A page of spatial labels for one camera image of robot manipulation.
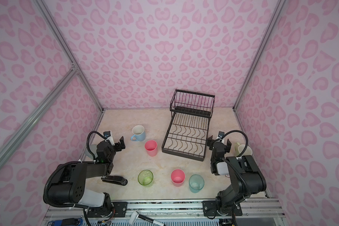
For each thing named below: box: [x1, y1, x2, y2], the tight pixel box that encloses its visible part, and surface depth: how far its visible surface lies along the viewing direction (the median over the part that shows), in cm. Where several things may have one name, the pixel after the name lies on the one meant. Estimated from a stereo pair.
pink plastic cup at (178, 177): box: [170, 168, 186, 187], surface depth 79 cm
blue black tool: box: [47, 217, 84, 226], surface depth 68 cm
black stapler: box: [101, 175, 129, 186], surface depth 83 cm
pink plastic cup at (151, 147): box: [144, 139, 158, 157], surface depth 90 cm
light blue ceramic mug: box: [130, 124, 146, 142], surface depth 97 cm
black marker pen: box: [129, 210, 166, 226], surface depth 71 cm
